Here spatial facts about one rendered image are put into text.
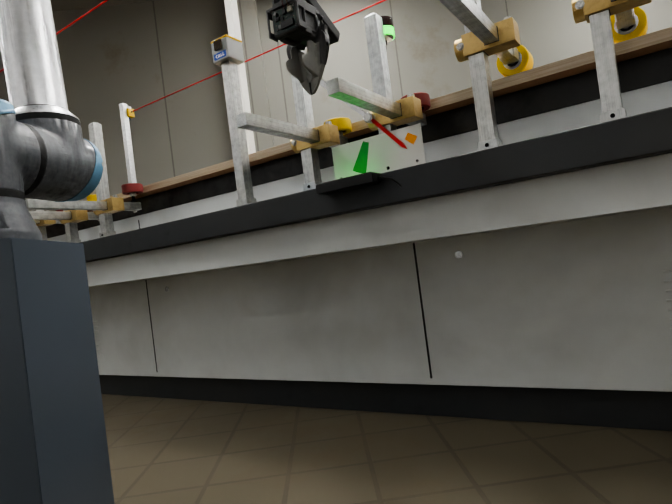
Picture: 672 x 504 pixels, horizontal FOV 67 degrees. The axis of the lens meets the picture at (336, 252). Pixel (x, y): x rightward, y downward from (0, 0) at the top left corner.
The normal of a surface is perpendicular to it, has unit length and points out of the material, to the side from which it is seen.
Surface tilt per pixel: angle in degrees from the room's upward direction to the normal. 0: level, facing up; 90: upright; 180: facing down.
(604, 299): 90
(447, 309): 90
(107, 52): 90
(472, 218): 90
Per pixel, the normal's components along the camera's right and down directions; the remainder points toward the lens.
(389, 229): -0.55, 0.06
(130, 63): 0.04, -0.02
